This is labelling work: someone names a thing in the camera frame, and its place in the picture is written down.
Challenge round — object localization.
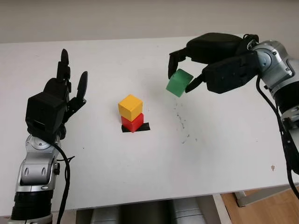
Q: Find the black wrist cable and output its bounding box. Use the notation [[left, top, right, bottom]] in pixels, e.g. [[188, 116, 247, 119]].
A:
[[50, 142, 75, 224], [242, 34, 299, 203]]

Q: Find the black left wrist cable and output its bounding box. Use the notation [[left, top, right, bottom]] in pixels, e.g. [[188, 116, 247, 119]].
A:
[[50, 142, 75, 224]]

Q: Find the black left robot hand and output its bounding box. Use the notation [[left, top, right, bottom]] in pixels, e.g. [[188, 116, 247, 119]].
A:
[[44, 48, 89, 140]]

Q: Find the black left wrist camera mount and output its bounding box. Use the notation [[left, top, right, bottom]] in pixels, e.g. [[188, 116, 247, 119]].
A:
[[25, 91, 68, 143]]

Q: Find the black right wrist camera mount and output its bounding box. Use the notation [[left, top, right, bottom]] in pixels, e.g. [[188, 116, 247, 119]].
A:
[[202, 50, 260, 94]]

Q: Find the red cube block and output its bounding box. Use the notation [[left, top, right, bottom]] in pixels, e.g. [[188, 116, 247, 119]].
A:
[[121, 113, 144, 133]]

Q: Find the grey robot lower body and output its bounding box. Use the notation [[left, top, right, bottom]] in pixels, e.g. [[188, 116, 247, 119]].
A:
[[76, 198, 206, 224]]

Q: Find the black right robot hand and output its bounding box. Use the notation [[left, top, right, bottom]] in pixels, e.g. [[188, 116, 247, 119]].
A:
[[168, 32, 248, 93]]

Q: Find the green cube block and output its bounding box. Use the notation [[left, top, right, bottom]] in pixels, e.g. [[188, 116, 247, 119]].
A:
[[166, 68, 194, 98]]

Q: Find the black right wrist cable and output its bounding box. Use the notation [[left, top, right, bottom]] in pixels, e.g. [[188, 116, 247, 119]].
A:
[[242, 34, 299, 203]]

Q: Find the black tape strip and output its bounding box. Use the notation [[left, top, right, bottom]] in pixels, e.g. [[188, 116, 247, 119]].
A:
[[121, 122, 151, 133]]

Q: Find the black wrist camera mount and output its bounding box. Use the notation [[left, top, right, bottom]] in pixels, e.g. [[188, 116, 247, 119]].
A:
[[202, 50, 260, 94], [25, 91, 68, 143]]

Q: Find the yellow cube block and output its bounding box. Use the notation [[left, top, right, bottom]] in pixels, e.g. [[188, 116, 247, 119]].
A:
[[118, 94, 143, 121]]

